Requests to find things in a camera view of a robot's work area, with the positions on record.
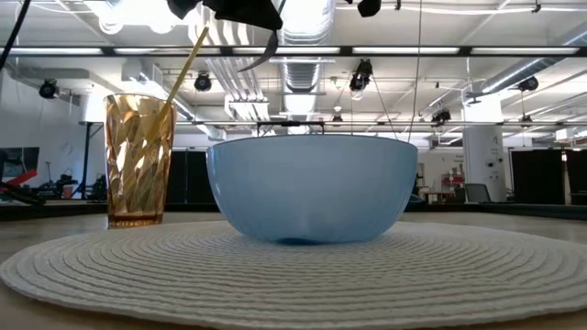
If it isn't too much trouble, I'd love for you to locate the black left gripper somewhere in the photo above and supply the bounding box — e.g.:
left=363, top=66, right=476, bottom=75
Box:
left=167, top=0, right=283, bottom=31

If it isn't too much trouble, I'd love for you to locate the amber faceted plastic cup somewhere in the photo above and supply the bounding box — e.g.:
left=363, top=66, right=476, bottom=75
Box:
left=104, top=93, right=178, bottom=229

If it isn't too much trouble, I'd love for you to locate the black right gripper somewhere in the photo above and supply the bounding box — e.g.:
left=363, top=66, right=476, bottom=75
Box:
left=357, top=0, right=382, bottom=18

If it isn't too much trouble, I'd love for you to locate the silver round ventilation duct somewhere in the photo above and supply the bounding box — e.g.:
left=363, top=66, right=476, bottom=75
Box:
left=279, top=0, right=338, bottom=95
left=476, top=22, right=587, bottom=95

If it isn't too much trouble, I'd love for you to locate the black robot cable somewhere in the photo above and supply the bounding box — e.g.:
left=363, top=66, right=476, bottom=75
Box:
left=0, top=0, right=32, bottom=71

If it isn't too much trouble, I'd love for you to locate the light blue bowl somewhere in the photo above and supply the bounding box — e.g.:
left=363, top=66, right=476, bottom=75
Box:
left=205, top=134, right=419, bottom=246

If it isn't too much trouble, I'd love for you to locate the white building column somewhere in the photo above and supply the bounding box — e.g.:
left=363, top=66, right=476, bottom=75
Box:
left=461, top=98, right=508, bottom=203

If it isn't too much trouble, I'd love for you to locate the black partition panel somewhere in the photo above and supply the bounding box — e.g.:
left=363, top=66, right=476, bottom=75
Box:
left=165, top=148, right=210, bottom=206
left=510, top=148, right=568, bottom=206
left=567, top=148, right=587, bottom=206

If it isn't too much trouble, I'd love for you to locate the grey office chair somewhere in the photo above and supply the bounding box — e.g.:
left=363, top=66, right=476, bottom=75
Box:
left=464, top=182, right=492, bottom=204

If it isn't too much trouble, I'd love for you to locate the white round woven placemat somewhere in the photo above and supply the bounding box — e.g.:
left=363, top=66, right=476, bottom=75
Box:
left=0, top=220, right=587, bottom=330

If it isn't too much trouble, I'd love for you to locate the black support post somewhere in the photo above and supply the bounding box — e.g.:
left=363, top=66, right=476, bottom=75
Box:
left=78, top=121, right=105, bottom=201

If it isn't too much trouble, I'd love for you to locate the dark wall screen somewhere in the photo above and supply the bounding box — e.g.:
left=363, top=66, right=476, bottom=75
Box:
left=0, top=146, right=41, bottom=181

